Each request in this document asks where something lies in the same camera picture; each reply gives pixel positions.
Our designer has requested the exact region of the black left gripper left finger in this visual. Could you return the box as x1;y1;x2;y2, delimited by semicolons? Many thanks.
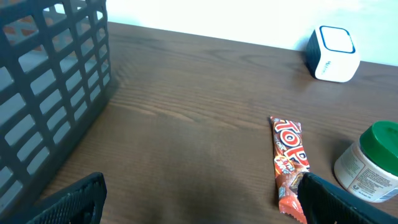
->
1;172;107;224

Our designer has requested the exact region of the red Top chocolate bar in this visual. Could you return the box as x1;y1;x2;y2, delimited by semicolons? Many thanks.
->
270;116;310;223

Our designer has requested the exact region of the white barcode scanner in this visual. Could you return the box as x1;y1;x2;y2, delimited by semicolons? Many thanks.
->
305;26;360;83

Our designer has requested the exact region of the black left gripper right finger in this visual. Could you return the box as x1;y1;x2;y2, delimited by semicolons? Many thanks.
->
298;172;397;224

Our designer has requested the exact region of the green lid jar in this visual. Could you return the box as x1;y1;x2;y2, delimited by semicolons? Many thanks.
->
333;121;397;203

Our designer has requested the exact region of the grey plastic mesh basket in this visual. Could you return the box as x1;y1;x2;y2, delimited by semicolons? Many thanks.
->
1;0;111;218

